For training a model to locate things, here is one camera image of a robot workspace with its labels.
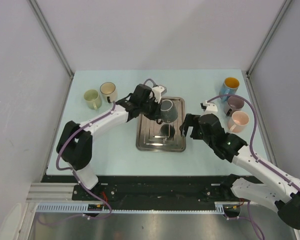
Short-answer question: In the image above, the purple cable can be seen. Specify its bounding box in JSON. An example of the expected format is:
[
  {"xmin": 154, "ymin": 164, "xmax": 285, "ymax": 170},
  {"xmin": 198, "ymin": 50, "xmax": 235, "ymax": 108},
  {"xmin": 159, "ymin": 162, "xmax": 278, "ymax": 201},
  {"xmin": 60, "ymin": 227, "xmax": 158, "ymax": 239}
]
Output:
[
  {"xmin": 206, "ymin": 94, "xmax": 300, "ymax": 238},
  {"xmin": 37, "ymin": 78, "xmax": 157, "ymax": 222}
]

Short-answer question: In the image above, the steel tray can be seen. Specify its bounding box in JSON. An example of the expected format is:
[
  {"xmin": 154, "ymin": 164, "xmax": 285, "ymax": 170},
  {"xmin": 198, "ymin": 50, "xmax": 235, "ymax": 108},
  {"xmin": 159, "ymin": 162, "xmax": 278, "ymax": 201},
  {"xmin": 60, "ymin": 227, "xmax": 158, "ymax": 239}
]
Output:
[{"xmin": 136, "ymin": 97, "xmax": 186, "ymax": 152}]

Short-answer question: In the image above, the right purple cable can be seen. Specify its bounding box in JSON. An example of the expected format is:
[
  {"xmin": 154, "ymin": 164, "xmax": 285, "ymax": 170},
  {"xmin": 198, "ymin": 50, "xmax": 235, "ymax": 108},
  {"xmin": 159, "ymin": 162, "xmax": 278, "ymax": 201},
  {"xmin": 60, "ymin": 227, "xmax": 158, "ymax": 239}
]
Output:
[{"xmin": 206, "ymin": 94, "xmax": 300, "ymax": 238}]

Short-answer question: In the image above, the blue butterfly mug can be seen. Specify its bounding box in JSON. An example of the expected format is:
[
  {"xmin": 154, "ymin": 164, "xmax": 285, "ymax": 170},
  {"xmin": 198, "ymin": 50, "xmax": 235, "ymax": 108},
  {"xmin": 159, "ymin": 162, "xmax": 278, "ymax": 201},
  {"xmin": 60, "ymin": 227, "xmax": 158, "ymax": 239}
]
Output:
[{"xmin": 219, "ymin": 77, "xmax": 240, "ymax": 103}]

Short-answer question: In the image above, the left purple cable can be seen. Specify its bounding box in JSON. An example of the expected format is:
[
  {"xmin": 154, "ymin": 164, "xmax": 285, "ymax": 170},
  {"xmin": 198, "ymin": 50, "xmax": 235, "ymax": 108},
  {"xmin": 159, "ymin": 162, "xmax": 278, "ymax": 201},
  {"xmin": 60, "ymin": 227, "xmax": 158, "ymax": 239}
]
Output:
[{"xmin": 37, "ymin": 78, "xmax": 157, "ymax": 222}]

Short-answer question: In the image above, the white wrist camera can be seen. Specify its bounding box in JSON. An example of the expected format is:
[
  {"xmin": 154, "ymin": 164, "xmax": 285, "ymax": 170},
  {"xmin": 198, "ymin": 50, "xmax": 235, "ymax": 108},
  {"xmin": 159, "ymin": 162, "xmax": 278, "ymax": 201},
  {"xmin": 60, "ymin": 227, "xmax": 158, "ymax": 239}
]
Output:
[
  {"xmin": 200, "ymin": 101, "xmax": 218, "ymax": 116},
  {"xmin": 151, "ymin": 85, "xmax": 167, "ymax": 104}
]

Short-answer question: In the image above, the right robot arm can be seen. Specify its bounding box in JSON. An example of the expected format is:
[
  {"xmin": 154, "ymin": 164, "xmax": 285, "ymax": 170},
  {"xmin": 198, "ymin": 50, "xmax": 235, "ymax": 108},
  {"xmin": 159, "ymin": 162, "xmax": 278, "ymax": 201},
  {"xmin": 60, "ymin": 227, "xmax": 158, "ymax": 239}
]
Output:
[{"xmin": 179, "ymin": 113, "xmax": 300, "ymax": 230}]

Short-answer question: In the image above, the green mug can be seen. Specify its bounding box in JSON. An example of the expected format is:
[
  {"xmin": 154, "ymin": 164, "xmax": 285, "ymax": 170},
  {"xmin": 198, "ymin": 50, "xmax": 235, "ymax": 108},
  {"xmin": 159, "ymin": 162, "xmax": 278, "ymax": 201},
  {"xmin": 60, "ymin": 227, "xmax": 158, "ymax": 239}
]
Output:
[{"xmin": 83, "ymin": 89, "xmax": 102, "ymax": 111}]

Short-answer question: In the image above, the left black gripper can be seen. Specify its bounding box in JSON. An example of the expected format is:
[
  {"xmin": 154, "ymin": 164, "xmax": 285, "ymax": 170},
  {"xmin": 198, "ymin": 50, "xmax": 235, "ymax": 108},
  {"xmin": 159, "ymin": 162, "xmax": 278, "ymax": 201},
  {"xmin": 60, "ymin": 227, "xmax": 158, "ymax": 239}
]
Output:
[{"xmin": 139, "ymin": 95, "xmax": 162, "ymax": 121}]

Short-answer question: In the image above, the aluminium frame post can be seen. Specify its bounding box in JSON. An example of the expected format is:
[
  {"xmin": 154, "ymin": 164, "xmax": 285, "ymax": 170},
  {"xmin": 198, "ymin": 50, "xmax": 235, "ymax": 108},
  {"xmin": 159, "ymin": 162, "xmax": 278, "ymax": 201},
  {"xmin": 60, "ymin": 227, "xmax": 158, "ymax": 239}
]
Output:
[
  {"xmin": 246, "ymin": 0, "xmax": 295, "ymax": 76},
  {"xmin": 27, "ymin": 0, "xmax": 75, "ymax": 78}
]

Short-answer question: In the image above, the pink orange mug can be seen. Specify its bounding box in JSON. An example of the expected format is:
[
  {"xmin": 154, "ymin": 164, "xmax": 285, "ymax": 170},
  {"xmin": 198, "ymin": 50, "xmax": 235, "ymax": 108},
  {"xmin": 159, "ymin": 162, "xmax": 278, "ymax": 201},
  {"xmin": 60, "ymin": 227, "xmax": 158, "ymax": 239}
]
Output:
[{"xmin": 227, "ymin": 110, "xmax": 250, "ymax": 133}]

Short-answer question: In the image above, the cream mug black handle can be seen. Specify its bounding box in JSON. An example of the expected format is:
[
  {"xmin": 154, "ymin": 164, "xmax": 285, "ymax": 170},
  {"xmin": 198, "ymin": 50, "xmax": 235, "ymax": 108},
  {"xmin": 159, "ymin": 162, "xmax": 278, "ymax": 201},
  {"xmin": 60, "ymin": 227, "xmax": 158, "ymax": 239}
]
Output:
[{"xmin": 100, "ymin": 82, "xmax": 118, "ymax": 104}]

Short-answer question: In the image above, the aluminium profile bar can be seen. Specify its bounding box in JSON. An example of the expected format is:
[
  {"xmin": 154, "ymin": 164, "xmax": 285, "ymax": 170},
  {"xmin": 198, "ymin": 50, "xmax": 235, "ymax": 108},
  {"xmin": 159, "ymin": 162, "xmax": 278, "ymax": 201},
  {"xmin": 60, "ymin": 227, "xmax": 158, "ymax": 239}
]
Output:
[{"xmin": 26, "ymin": 183, "xmax": 76, "ymax": 203}]

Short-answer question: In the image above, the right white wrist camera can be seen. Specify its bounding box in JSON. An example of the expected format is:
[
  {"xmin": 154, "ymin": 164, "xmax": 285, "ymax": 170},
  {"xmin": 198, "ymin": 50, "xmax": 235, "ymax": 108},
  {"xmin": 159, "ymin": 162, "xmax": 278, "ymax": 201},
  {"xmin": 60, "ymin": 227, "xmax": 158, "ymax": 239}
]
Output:
[{"xmin": 200, "ymin": 101, "xmax": 218, "ymax": 116}]

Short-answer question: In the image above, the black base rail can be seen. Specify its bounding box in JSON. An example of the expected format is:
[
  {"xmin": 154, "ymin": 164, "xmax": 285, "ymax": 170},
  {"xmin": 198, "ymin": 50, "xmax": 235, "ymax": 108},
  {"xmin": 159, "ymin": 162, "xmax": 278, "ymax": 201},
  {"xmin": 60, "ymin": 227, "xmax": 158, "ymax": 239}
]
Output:
[{"xmin": 42, "ymin": 174, "xmax": 246, "ymax": 208}]

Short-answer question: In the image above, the dark grey mug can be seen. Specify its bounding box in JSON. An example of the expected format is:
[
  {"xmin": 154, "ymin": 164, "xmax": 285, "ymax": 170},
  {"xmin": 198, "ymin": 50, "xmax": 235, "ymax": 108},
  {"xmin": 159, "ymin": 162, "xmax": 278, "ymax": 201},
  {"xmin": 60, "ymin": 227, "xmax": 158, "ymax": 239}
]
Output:
[{"xmin": 156, "ymin": 99, "xmax": 178, "ymax": 125}]

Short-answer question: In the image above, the right aluminium frame post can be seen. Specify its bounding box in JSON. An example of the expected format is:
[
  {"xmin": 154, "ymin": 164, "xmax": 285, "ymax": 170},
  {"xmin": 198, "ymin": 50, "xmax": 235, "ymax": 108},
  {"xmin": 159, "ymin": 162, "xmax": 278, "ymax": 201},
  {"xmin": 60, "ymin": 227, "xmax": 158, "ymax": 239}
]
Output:
[{"xmin": 246, "ymin": 0, "xmax": 295, "ymax": 76}]

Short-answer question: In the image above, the purple mug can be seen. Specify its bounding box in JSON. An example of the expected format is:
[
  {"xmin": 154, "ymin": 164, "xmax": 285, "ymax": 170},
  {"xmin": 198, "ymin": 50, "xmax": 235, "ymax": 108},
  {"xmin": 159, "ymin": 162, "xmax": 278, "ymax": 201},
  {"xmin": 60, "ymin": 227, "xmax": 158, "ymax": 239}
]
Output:
[{"xmin": 223, "ymin": 96, "xmax": 245, "ymax": 117}]

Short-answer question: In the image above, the white slotted cable duct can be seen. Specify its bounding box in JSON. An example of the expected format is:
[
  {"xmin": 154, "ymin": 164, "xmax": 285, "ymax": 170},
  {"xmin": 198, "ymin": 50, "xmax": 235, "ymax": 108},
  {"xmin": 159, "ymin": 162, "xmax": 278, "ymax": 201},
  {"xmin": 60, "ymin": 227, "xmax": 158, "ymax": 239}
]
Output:
[{"xmin": 36, "ymin": 198, "xmax": 240, "ymax": 214}]

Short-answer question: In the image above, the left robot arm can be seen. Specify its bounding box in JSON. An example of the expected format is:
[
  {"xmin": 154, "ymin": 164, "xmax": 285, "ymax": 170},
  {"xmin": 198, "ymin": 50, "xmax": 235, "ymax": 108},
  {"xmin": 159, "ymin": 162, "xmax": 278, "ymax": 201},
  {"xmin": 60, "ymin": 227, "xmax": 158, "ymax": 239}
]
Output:
[{"xmin": 56, "ymin": 84, "xmax": 167, "ymax": 200}]

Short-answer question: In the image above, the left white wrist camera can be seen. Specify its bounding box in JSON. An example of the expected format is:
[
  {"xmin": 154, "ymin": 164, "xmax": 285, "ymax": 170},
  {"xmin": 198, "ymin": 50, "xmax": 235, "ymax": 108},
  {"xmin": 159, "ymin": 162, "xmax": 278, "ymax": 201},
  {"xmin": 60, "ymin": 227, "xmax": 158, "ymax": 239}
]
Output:
[{"xmin": 151, "ymin": 85, "xmax": 167, "ymax": 104}]

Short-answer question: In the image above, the left aluminium frame post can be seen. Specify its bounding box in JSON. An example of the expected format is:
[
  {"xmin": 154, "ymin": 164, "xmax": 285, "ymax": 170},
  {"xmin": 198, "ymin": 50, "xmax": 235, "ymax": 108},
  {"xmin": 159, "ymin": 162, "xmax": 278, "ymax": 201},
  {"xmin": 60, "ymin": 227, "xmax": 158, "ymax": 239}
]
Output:
[{"xmin": 27, "ymin": 0, "xmax": 75, "ymax": 78}]

